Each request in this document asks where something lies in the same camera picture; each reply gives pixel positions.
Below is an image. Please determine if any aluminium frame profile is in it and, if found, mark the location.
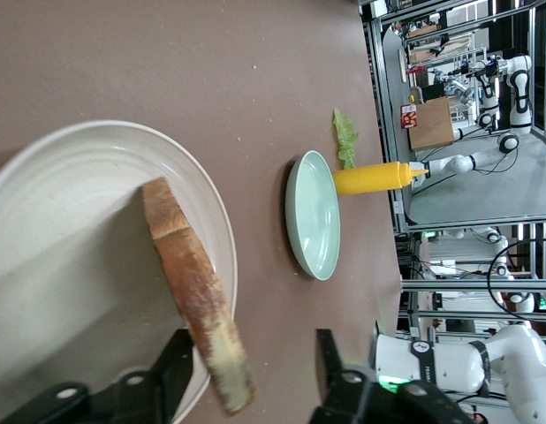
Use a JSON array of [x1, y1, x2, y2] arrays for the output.
[[359, 0, 412, 234]]

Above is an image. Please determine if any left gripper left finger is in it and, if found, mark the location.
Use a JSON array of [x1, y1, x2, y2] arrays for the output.
[[0, 329, 197, 424]]

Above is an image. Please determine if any red white carton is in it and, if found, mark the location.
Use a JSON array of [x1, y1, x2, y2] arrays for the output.
[[400, 104, 418, 130]]

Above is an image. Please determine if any green lettuce leaf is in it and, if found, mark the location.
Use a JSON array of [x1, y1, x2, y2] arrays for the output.
[[332, 108, 360, 171]]

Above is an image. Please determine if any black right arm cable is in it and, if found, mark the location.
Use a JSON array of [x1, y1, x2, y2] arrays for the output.
[[486, 239, 546, 320]]

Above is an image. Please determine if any yellow squeeze bottle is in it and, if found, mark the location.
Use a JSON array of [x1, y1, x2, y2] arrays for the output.
[[332, 161, 431, 197]]

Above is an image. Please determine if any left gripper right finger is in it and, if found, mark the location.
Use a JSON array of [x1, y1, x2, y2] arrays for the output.
[[310, 329, 473, 424]]

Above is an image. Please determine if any brown cardboard box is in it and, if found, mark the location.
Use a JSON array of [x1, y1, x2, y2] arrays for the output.
[[406, 96, 456, 152]]

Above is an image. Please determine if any beige plate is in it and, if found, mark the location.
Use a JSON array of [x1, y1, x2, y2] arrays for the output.
[[0, 119, 239, 424]]

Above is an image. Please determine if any light brown bread slice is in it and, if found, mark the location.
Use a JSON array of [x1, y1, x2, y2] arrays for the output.
[[140, 176, 260, 417]]

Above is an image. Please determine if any mint green plate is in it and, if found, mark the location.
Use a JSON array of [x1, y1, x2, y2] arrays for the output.
[[284, 149, 343, 282]]

